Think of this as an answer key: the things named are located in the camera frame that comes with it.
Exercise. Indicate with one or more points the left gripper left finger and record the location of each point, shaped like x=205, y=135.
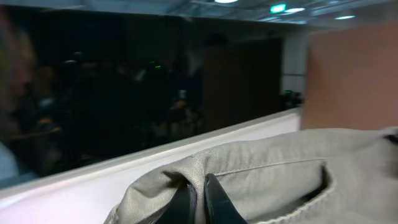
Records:
x=182, y=207

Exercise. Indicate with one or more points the khaki green shorts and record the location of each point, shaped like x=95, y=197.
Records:
x=310, y=176

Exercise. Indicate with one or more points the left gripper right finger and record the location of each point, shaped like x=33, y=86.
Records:
x=218, y=206

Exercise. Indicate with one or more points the white table edge ledge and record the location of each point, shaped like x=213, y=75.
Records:
x=87, y=195

